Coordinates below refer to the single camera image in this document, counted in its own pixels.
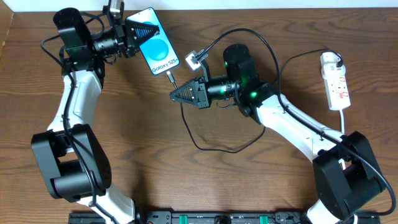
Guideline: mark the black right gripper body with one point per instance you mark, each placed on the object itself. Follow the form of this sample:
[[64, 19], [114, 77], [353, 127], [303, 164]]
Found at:
[[202, 93]]

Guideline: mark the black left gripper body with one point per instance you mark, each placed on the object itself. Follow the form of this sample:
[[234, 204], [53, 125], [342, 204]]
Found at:
[[125, 38]]

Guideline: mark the blue Galaxy smartphone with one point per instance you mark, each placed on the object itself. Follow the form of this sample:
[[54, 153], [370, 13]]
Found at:
[[157, 51]]

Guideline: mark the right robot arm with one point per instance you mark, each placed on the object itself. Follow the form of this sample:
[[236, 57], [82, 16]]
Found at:
[[347, 175]]

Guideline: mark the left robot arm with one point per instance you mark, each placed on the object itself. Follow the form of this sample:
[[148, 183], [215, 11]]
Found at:
[[71, 160]]

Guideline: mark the white USB charger plug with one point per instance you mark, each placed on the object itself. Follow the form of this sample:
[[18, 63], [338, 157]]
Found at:
[[331, 57]]

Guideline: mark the cardboard panel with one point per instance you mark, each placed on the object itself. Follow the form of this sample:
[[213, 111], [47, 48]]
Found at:
[[6, 17]]

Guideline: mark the white power strip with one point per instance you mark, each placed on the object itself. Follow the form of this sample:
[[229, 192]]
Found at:
[[336, 87]]

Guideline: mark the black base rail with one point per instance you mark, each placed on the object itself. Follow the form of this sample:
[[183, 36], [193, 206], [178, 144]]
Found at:
[[165, 217]]

